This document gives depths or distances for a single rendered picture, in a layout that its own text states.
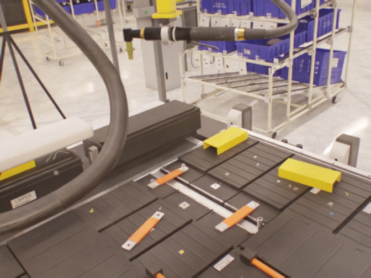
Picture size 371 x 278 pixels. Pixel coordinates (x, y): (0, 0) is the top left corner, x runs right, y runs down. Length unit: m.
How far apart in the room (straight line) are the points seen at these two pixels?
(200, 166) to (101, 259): 0.47
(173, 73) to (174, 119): 3.63
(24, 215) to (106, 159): 0.13
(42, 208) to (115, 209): 0.57
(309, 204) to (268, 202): 0.11
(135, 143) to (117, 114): 0.68
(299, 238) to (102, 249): 0.47
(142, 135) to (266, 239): 0.57
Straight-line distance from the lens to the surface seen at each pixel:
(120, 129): 0.59
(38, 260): 1.00
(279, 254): 0.92
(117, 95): 0.63
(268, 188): 1.13
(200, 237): 0.97
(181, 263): 0.91
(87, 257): 0.96
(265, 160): 1.27
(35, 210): 0.54
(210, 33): 1.28
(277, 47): 3.50
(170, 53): 4.90
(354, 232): 1.02
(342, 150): 1.40
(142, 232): 0.99
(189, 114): 1.41
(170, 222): 1.02
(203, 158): 1.28
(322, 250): 0.95
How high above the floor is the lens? 1.64
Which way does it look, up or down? 25 degrees down
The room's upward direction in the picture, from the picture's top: 4 degrees counter-clockwise
